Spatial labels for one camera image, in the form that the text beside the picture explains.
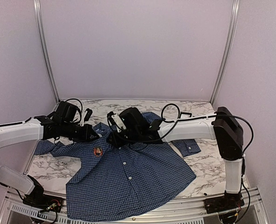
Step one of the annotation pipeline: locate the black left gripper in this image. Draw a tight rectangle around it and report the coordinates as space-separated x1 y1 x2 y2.
61 121 98 143

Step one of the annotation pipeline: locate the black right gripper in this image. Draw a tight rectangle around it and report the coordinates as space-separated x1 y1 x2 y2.
106 128 141 148

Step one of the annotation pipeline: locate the blue checked button shirt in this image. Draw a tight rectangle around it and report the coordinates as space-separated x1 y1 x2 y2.
34 112 201 222

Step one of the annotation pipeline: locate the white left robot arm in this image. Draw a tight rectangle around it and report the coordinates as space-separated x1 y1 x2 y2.
0 100 99 208

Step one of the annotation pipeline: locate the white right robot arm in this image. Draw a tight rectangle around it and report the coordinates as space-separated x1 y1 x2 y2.
107 107 243 209

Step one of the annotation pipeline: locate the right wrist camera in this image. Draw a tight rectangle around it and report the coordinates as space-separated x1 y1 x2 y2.
107 112 126 132

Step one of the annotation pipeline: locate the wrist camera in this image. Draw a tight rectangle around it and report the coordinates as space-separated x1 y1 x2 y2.
80 108 93 126
107 112 126 132

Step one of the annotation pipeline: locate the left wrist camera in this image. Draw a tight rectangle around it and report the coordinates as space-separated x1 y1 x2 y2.
80 108 93 126

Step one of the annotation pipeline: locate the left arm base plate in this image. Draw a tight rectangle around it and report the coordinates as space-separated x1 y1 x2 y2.
23 194 64 212

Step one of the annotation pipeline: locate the aluminium front rail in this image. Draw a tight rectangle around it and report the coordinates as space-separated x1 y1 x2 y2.
0 186 269 224

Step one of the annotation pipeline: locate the left aluminium frame post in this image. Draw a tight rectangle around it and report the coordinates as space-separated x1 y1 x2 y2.
34 0 60 103

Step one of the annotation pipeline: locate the aluminium frame post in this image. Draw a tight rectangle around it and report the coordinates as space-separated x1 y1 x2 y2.
34 0 60 103
210 0 240 105

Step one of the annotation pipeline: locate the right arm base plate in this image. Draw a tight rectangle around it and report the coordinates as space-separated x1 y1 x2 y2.
204 186 245 214

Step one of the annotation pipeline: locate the right aluminium frame post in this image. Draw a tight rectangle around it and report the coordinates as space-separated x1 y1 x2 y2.
210 0 240 105

